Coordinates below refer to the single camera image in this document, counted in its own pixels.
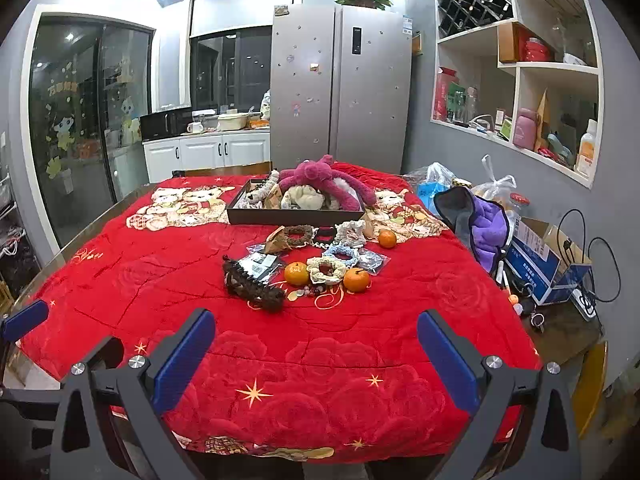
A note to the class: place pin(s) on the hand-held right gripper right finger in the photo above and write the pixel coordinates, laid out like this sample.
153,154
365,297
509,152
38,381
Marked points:
447,360

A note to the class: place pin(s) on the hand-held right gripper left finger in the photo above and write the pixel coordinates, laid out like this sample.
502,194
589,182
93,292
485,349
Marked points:
185,355

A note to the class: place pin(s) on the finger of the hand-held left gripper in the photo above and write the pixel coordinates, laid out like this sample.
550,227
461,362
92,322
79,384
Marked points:
107,355
25,318

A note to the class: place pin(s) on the brown furry hair claw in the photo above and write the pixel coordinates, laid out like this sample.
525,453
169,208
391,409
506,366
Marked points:
252,285

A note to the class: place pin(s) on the clear packet with badge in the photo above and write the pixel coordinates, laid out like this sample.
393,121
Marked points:
260,266
372,261

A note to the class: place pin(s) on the mandarin orange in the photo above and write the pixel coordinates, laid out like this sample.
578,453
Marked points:
387,238
296,273
357,280

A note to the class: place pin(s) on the brown crochet scrunchie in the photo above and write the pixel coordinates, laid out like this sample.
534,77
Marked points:
300,236

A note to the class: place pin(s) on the black tray box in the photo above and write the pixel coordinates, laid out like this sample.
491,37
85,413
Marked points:
280,217

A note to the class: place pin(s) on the black scrunchie white lace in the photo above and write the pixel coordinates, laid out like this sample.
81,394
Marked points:
326,234

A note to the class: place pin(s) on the pink plush toy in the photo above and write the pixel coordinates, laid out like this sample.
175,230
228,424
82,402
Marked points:
320,172

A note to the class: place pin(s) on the red printed blanket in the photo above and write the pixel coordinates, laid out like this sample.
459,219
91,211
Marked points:
300,360

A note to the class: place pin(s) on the blue white cardboard box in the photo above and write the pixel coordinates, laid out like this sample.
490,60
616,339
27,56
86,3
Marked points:
537,265

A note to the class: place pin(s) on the purple grey fleece cloth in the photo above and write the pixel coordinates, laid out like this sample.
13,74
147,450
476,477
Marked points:
482,230

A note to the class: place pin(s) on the small coloured beads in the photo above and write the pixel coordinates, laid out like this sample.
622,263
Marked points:
305,292

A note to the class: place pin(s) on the white power strip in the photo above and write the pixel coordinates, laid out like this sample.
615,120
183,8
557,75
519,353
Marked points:
586,305

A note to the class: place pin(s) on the light blue crochet scrunchie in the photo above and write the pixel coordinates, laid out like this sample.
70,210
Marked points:
340,254

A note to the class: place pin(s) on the white crochet scrunchie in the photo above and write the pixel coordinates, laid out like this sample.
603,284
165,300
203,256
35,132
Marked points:
350,232

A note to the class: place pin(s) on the blue plastic bag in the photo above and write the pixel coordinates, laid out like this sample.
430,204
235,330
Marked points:
430,195

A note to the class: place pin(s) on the jar with checkered lid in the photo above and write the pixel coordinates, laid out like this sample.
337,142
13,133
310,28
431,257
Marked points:
462,183

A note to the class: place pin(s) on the white plastic bag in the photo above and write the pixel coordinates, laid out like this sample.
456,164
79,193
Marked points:
495,182

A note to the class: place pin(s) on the clear plastic bag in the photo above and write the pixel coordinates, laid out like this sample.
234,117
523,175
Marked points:
437,172

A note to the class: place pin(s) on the cream plush toy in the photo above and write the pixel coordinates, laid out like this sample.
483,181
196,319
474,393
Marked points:
305,196

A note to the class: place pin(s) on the glass sliding door with stickers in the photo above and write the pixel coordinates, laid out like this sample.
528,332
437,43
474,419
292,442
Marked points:
85,125

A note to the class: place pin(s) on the white kitchen cabinet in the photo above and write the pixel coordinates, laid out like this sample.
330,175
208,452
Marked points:
210,152

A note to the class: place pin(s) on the white fluffy pompom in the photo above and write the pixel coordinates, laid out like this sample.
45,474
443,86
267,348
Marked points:
345,183

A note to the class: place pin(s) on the white mug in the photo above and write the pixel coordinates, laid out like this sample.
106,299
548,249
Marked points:
195,127

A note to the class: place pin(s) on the black microwave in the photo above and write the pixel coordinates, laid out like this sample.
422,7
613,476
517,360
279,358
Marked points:
162,124

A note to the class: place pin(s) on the cream cooking pot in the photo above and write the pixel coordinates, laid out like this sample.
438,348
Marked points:
232,121

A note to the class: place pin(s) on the white plastic bottle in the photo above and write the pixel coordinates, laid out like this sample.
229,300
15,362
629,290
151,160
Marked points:
587,152

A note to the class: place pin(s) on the green box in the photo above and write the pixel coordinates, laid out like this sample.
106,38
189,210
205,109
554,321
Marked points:
456,102

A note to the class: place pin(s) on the printed white bag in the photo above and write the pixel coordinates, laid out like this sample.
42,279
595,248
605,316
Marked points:
266,105

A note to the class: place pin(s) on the red gift box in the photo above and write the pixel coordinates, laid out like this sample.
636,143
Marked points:
444,95

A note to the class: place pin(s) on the silver double door fridge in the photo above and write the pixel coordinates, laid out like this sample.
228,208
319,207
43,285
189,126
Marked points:
340,90

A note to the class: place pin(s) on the dark kitchen window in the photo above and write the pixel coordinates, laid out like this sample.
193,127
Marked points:
230,67

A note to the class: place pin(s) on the white wall shelf unit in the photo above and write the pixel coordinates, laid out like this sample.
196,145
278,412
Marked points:
510,72

